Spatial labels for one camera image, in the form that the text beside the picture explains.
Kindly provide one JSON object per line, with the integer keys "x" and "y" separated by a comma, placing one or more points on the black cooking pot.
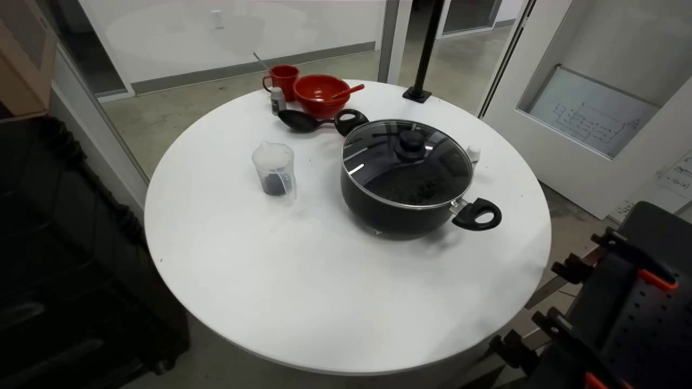
{"x": 411, "y": 220}

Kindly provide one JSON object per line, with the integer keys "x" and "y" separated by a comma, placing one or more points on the white round table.
{"x": 299, "y": 281}

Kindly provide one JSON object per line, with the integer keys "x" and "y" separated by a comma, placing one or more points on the glass pot lid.
{"x": 406, "y": 162}

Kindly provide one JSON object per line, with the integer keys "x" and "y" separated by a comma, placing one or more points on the black ladle spoon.
{"x": 300, "y": 122}

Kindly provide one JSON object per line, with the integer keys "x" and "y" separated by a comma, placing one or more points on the red bowl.
{"x": 323, "y": 95}

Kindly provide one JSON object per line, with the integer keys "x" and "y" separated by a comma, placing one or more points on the red mug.
{"x": 282, "y": 77}

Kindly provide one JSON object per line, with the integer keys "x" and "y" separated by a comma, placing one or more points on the whiteboard panel with paper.
{"x": 595, "y": 94}

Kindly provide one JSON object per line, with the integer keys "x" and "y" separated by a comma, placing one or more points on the black camera stand pole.
{"x": 416, "y": 92}

